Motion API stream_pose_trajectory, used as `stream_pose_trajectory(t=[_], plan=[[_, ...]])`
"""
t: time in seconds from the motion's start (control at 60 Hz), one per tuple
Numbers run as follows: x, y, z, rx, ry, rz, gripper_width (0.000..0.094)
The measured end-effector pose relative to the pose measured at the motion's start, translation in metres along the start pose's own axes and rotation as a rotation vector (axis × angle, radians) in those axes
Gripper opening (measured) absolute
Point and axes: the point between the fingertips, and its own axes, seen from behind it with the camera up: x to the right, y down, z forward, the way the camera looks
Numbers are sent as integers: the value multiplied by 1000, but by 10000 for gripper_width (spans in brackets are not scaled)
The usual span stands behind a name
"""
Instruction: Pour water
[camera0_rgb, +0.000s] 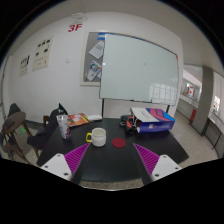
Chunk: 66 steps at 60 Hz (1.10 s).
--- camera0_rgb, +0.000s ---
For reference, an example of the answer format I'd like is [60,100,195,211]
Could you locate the red round coaster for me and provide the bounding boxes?
[112,138,126,148]

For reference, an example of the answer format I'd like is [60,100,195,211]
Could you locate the black chair with bag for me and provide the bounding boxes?
[27,105,68,150]

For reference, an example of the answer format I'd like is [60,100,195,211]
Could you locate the orange magazine book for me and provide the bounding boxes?
[68,113,89,127]

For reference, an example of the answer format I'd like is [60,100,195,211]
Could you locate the white flat device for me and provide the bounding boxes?
[87,115,102,121]

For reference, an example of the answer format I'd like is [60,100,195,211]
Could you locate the blue red shoe box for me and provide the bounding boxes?
[131,107,175,133]

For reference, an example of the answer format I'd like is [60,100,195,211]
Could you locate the round wooden side table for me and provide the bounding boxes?
[2,112,31,163]

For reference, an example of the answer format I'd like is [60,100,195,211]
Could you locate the large white whiteboard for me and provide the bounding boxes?
[100,34,179,105]

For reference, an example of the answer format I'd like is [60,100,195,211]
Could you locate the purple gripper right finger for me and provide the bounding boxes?
[134,143,181,181]

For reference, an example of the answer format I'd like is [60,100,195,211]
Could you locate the white mug yellow handle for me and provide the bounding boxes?
[86,128,106,147]

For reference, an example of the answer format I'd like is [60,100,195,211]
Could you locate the red 3F wall sign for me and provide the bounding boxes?
[68,23,83,33]

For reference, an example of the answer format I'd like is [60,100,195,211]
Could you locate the black red cluttered items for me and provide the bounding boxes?
[120,115,137,133]

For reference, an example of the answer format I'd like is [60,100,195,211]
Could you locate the small white wall poster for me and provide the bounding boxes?
[19,56,30,76]

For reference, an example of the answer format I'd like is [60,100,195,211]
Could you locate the patterned tall tumbler cup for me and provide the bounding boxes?
[57,115,71,139]

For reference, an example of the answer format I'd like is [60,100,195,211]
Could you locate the grey pin notice board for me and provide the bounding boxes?
[80,32,105,86]

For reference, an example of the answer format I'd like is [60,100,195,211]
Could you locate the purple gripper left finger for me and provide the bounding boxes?
[41,143,90,181]

